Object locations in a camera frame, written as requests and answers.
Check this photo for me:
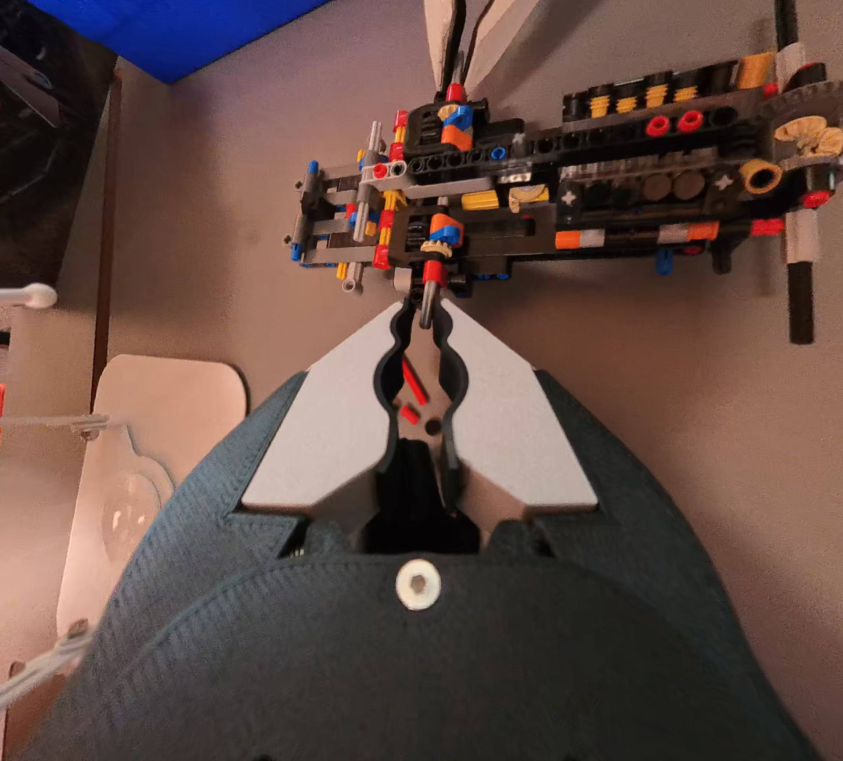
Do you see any black lego vehicle chassis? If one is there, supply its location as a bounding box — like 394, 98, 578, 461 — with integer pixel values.
286, 0, 843, 347

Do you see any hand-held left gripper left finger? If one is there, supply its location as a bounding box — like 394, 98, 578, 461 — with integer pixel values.
241, 300, 414, 541

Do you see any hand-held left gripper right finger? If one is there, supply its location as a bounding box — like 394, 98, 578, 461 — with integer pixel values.
431, 299, 600, 541

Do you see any red lego long axle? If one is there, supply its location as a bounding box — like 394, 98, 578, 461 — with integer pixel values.
400, 358, 429, 408

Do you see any black lego box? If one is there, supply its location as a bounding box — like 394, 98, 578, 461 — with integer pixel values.
0, 0, 121, 288

